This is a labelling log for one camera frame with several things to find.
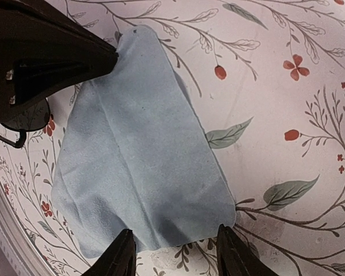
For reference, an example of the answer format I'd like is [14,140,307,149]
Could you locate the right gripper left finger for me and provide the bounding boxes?
[82,229,136,276]

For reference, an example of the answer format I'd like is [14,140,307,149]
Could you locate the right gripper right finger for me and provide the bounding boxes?
[216,224,276,276]

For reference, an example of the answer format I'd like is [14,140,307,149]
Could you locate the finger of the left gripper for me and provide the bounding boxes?
[0,1,118,75]
[0,54,118,122]

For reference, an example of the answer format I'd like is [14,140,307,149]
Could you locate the blue cleaning cloth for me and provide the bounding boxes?
[51,26,236,259]

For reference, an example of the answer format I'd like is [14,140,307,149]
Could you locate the black sunglasses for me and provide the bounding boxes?
[0,98,51,148]

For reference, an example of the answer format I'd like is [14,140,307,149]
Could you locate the floral patterned table mat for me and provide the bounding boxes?
[0,1,345,275]

